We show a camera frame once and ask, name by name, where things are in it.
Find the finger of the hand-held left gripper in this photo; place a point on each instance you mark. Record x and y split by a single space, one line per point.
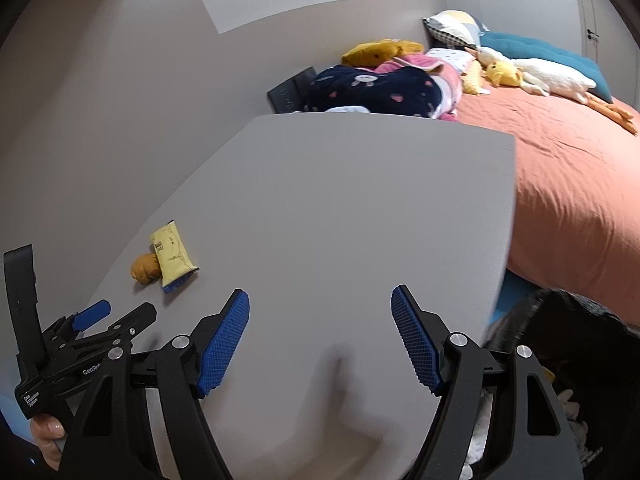
135 321
92 312

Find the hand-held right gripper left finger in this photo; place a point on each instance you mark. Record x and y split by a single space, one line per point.
222 340

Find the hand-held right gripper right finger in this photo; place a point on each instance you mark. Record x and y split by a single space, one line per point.
415 340

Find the mustard brown sock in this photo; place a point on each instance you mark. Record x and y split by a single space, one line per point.
145 268

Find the yellow sock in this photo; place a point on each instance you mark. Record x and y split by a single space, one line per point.
172 255

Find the black bin with bag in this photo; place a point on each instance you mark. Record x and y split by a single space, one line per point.
590 330

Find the person's left hand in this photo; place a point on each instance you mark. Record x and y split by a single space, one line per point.
47 432

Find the grey cabinet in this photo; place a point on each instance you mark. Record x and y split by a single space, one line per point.
325 210

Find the bed with orange sheet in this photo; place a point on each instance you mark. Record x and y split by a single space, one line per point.
575 185

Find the white cloth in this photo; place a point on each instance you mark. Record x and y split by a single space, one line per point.
350 109

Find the yellow dotted pillow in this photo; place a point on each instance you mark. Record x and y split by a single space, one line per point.
472 80

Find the yellow duck plush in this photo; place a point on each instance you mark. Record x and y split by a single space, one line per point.
502 75

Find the white patterned pillow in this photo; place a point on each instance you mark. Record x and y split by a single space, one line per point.
447 57

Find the mustard yellow plush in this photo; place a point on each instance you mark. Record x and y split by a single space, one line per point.
377 51

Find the white goose plush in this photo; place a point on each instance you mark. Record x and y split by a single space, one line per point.
555 77

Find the teal pillow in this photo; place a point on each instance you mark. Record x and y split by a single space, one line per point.
545 55

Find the patchwork pillow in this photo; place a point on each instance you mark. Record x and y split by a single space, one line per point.
452 27

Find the beige door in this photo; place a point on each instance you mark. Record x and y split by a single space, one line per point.
607 15

